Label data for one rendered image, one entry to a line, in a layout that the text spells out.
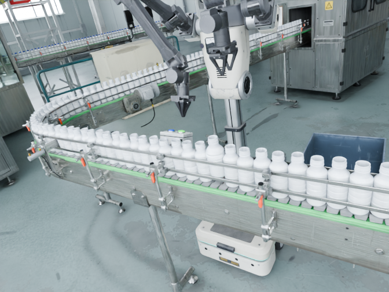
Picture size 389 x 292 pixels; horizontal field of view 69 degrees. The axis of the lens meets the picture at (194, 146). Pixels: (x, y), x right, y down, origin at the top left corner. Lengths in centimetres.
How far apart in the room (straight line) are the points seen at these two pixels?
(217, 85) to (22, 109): 511
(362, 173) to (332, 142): 68
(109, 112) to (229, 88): 136
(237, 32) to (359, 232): 102
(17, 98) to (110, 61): 206
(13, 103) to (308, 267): 554
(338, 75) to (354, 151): 309
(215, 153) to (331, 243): 48
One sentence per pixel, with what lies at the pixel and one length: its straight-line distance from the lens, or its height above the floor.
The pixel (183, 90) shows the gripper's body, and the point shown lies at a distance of 130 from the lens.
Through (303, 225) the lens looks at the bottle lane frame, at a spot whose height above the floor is 93.
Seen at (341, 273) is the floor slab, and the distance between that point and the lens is 214.
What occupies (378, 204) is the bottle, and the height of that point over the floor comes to 105.
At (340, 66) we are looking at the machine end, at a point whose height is 51.
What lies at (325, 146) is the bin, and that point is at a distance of 159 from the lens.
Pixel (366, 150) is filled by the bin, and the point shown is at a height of 88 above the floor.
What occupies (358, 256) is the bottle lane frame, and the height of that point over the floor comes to 86.
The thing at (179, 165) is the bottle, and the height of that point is 106.
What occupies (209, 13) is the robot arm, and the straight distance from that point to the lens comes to 97.
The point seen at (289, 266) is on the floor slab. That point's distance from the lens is 213.
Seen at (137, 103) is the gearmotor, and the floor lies 94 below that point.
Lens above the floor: 164
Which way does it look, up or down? 26 degrees down
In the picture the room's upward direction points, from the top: 11 degrees counter-clockwise
